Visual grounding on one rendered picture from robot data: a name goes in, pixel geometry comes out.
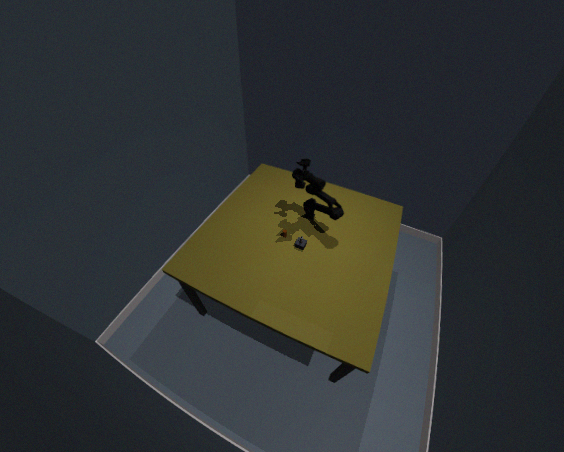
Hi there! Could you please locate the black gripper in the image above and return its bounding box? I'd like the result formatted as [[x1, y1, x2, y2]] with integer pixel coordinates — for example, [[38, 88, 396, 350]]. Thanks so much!
[[293, 159, 313, 189]]

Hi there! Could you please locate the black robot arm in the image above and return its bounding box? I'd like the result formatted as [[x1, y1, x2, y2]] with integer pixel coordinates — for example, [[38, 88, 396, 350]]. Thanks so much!
[[292, 168, 344, 220]]

